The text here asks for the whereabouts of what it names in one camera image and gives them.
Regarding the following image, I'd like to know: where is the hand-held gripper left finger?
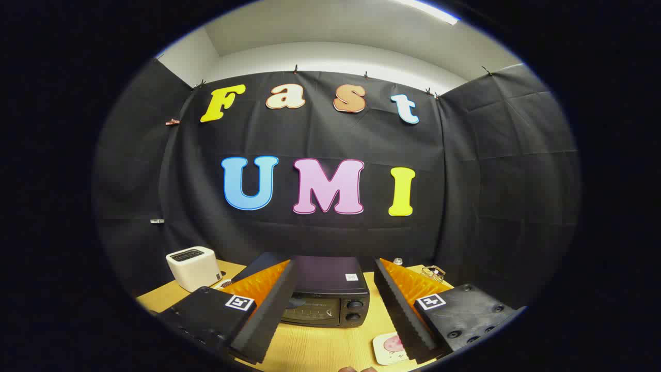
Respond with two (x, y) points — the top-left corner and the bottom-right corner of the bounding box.
(155, 258), (300, 365)

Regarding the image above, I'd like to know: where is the black toaster oven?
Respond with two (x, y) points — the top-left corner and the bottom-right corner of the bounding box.
(232, 252), (371, 329)

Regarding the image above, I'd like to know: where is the cream square plate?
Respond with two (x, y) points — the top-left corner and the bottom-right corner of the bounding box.
(372, 332), (411, 366)

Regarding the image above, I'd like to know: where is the white bread toaster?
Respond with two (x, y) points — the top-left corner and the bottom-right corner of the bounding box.
(166, 246), (223, 293)

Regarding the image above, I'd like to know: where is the metal wire utensil holder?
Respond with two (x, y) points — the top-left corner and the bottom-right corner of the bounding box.
(421, 265), (447, 284)

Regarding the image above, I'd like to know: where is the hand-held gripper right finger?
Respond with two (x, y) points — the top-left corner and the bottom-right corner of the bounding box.
(373, 257), (522, 365)

